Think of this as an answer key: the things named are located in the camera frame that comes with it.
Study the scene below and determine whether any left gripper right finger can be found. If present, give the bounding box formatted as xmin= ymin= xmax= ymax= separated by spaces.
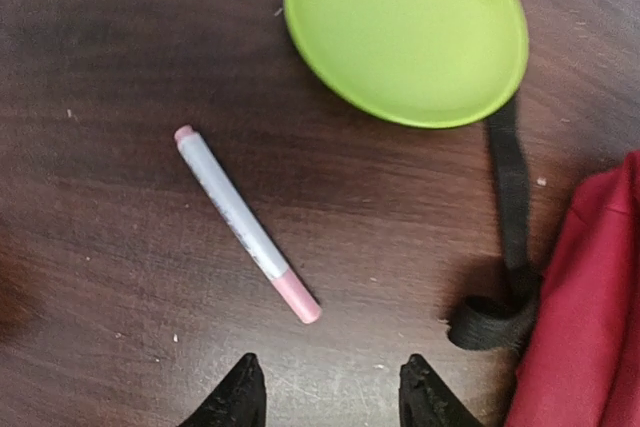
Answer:
xmin=399 ymin=354 xmax=483 ymax=427

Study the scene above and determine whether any white pink marker pen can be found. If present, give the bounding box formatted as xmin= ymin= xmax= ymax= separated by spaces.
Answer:
xmin=174 ymin=125 xmax=322 ymax=324

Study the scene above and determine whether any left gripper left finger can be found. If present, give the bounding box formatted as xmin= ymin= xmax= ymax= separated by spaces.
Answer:
xmin=179 ymin=353 xmax=266 ymax=427

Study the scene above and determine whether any green plate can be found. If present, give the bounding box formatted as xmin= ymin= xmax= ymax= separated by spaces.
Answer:
xmin=283 ymin=0 xmax=529 ymax=129

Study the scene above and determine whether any red backpack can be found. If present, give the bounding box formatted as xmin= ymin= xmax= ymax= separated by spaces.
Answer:
xmin=449 ymin=101 xmax=639 ymax=426

